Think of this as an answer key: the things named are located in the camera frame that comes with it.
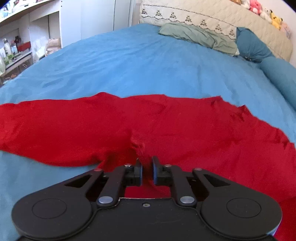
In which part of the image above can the cream quilted headboard cover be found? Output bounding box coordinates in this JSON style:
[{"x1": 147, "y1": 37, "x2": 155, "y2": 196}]
[{"x1": 139, "y1": 1, "x2": 295, "y2": 61}]

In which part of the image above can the white wardrobe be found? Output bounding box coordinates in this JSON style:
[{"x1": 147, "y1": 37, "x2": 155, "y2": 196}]
[{"x1": 59, "y1": 0, "x2": 136, "y2": 47}]

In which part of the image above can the white shelf unit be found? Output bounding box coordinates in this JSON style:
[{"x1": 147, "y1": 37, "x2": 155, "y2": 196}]
[{"x1": 1, "y1": 1, "x2": 61, "y2": 86}]

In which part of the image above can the pink plush toy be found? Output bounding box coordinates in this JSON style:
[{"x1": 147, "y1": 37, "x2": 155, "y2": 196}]
[{"x1": 249, "y1": 0, "x2": 262, "y2": 15}]

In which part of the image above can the teal rolled duvet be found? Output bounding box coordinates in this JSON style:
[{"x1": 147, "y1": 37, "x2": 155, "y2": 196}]
[{"x1": 259, "y1": 57, "x2": 296, "y2": 109}]

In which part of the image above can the white bottle on shelf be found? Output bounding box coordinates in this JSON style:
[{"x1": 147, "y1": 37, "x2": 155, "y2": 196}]
[{"x1": 3, "y1": 38, "x2": 12, "y2": 56}]

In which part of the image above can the red box on shelf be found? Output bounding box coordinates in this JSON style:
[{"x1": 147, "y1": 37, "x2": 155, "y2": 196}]
[{"x1": 17, "y1": 42, "x2": 31, "y2": 52}]

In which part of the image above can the teal pillow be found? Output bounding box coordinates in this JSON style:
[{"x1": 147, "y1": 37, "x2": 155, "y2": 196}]
[{"x1": 236, "y1": 27, "x2": 274, "y2": 63}]

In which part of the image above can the red knit sweater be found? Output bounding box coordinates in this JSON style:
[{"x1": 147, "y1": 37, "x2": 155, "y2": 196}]
[{"x1": 1, "y1": 93, "x2": 295, "y2": 240}]

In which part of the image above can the green pillow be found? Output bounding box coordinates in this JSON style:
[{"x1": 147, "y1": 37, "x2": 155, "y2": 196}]
[{"x1": 159, "y1": 22, "x2": 240, "y2": 57}]

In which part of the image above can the yellow plush toy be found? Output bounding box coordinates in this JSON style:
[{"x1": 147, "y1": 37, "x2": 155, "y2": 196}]
[{"x1": 270, "y1": 11, "x2": 282, "y2": 30}]

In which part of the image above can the blue bed sheet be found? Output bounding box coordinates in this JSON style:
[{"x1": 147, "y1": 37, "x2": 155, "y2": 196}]
[{"x1": 0, "y1": 22, "x2": 296, "y2": 241}]

